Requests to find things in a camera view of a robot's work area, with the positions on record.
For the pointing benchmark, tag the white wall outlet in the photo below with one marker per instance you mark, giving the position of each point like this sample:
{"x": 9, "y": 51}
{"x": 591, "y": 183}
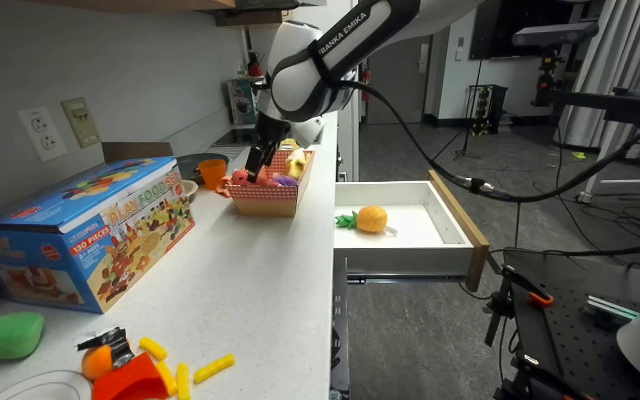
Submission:
{"x": 42, "y": 133}

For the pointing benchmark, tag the wooden front drawer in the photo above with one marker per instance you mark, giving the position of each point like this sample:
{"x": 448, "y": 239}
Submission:
{"x": 429, "y": 235}

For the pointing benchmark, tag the white plate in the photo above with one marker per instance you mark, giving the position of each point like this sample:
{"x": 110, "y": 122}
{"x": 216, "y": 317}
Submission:
{"x": 54, "y": 385}

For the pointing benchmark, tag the black camera tripod stand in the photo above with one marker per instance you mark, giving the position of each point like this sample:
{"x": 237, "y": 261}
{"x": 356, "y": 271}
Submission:
{"x": 521, "y": 296}

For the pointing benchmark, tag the orange toy cup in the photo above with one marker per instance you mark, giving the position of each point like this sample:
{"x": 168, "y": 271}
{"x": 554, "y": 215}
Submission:
{"x": 212, "y": 172}

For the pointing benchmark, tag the teal product box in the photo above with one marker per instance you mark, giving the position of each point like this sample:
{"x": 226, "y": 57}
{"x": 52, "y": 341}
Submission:
{"x": 240, "y": 101}

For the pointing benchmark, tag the dark grey bowl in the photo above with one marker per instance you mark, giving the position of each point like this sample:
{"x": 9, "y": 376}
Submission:
{"x": 190, "y": 165}

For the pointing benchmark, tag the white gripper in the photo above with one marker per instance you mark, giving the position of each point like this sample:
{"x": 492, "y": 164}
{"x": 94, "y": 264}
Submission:
{"x": 271, "y": 129}

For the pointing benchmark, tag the purple eggplant plush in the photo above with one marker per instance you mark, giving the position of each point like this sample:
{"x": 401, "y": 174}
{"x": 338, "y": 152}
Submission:
{"x": 286, "y": 181}

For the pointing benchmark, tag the red carrot plush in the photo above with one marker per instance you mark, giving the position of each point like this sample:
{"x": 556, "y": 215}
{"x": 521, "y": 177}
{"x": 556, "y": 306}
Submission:
{"x": 246, "y": 178}

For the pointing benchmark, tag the yellow plush fry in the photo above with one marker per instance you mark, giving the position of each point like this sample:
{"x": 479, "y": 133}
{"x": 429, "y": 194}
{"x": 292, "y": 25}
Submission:
{"x": 215, "y": 368}

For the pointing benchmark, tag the beige wall switch plate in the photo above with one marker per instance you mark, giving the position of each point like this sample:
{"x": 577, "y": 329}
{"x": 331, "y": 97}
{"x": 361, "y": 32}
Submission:
{"x": 81, "y": 122}

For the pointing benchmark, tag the black perforated robot table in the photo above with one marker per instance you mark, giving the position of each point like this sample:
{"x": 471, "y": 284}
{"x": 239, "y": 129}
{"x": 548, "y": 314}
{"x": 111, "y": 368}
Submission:
{"x": 580, "y": 362}

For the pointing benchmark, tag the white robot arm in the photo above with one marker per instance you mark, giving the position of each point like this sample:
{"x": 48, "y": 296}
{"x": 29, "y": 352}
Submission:
{"x": 309, "y": 68}

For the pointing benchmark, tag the orange pineapple plush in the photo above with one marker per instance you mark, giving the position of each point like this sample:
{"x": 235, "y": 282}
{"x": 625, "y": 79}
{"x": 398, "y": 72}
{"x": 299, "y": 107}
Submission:
{"x": 365, "y": 221}

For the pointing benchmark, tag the blue toy food box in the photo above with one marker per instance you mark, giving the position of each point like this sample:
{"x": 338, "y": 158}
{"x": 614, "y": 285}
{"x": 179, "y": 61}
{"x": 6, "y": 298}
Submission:
{"x": 94, "y": 236}

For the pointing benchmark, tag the green plush toy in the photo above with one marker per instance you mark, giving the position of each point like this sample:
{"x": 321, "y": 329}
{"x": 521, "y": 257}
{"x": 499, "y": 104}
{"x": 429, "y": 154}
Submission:
{"x": 21, "y": 335}

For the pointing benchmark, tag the yellow banana plush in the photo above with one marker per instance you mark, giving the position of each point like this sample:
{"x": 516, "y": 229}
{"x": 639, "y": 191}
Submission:
{"x": 296, "y": 158}

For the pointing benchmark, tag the checkered toy basket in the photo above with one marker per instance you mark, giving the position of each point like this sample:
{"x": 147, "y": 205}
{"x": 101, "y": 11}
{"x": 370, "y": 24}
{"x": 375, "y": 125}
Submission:
{"x": 271, "y": 202}

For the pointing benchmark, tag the orange plush ball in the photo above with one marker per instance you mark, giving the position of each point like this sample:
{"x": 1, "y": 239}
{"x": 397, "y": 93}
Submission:
{"x": 96, "y": 363}

